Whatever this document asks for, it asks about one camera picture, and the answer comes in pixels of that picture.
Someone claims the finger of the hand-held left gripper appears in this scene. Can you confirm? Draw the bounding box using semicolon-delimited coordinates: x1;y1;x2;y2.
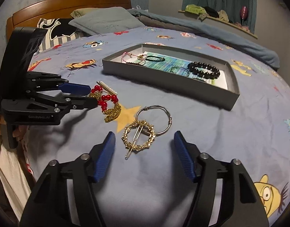
33;94;99;114
27;72;91;95

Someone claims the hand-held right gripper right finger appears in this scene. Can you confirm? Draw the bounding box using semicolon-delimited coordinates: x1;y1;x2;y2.
174;131;270;227

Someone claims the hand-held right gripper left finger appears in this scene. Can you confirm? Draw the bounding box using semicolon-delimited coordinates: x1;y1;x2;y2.
19;131;116;227

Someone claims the pearl hair clip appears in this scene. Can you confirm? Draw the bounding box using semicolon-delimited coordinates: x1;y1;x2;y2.
98;81;117;95

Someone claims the gold chain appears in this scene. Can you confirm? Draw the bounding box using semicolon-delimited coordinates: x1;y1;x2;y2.
88;91;122;123

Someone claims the gold round hair pin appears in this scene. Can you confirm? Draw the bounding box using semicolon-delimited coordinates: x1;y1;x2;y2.
121;120;157;159

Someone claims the silver wire bangle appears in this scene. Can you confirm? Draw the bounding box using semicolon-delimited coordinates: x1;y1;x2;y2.
136;105;172;137
171;66;191;77

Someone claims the dark purple bead bracelet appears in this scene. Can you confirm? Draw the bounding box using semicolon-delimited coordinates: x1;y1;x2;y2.
126;61;150;67

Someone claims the pink cord bracelet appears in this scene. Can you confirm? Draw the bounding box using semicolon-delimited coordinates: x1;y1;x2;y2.
120;51;145;63

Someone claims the grey cardboard box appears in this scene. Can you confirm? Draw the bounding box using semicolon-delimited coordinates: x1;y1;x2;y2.
102;43;240;111

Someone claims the black cord bracelet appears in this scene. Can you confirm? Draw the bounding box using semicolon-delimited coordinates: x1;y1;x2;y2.
145;55;165;62

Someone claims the large black bead bracelet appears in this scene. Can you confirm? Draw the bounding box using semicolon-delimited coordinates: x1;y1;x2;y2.
188;61;220;79

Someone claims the person's left hand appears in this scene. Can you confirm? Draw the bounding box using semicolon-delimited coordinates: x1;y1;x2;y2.
13;125;30;150

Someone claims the striped black white pillow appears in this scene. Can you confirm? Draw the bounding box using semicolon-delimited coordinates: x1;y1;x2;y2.
37;18;85;52

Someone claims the blue cartoon printed bedsheet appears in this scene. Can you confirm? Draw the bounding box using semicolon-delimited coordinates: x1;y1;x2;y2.
24;25;290;227

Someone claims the wooden headboard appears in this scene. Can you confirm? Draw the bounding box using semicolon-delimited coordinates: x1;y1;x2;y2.
6;0;132;35

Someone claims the olive pillow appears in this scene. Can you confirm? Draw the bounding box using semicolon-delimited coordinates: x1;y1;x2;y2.
70;8;89;18

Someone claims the grey-blue pillow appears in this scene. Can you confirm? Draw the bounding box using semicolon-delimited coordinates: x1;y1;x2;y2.
69;7;145;36

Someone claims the green printed paper sheet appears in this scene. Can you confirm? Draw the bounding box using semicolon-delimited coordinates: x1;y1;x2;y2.
140;51;228;90

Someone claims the white clothing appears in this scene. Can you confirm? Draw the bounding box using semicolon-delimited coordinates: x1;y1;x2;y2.
0;144;35;220

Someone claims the dark grey blanket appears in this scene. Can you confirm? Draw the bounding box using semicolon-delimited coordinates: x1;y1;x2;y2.
138;15;207;32

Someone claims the blue duvet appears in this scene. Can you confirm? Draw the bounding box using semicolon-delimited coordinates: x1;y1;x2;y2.
126;9;279;68

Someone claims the window sill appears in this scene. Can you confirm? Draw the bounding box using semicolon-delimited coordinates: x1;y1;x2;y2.
178;9;258;39

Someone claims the pink cloth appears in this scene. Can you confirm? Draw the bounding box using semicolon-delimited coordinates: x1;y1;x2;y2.
234;22;251;32

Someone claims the green cloth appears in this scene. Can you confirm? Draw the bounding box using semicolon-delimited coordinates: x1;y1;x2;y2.
185;4;206;15

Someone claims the beige cloth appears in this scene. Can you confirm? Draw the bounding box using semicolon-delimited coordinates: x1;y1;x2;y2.
217;10;229;22

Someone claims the black cloth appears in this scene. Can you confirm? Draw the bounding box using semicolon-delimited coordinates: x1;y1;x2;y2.
203;6;220;18

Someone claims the pink balloon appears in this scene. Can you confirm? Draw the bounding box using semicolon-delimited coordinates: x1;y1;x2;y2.
240;5;249;25

